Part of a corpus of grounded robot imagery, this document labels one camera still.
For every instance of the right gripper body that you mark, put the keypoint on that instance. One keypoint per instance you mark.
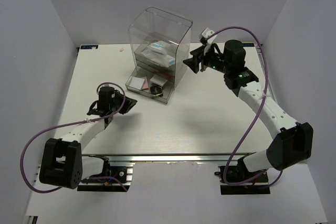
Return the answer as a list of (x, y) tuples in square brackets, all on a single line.
[(214, 61)]

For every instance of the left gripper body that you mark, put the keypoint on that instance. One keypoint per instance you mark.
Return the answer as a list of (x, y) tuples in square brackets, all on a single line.
[(117, 104)]

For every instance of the white packet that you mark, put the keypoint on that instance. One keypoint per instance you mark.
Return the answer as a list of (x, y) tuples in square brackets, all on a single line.
[(137, 83)]

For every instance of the pink makeup card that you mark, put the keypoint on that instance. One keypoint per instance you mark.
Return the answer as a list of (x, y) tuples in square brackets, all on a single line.
[(145, 84)]

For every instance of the black gold compact case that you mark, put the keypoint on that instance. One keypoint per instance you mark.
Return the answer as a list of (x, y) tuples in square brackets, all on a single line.
[(156, 90)]

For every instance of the white cotton pad pack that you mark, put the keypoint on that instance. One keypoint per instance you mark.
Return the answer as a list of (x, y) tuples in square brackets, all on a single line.
[(161, 47), (163, 60)]

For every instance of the white square compact box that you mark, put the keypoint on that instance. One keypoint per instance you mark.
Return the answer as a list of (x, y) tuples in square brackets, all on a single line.
[(158, 80)]

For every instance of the clear acrylic drawer organizer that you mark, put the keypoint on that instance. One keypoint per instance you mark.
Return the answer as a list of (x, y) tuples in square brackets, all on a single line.
[(155, 24)]

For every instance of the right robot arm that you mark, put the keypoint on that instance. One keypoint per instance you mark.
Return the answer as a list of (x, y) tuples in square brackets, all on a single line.
[(291, 140)]

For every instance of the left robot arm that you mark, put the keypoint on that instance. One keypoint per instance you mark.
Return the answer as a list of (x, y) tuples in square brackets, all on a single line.
[(63, 164)]

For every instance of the blue label right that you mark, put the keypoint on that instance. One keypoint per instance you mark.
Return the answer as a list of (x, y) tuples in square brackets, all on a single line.
[(248, 44)]

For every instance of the blue label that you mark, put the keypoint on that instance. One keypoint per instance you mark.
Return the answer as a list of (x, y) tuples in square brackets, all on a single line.
[(248, 44), (88, 47)]

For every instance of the blue label left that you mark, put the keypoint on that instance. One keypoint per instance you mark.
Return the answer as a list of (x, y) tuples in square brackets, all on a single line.
[(88, 47)]

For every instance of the aluminium front rail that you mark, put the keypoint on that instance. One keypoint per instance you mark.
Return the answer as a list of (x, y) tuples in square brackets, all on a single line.
[(132, 158)]

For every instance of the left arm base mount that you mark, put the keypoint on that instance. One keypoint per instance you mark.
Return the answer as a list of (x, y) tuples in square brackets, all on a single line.
[(118, 179)]

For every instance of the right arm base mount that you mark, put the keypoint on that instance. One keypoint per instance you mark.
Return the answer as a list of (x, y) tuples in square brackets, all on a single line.
[(257, 186)]

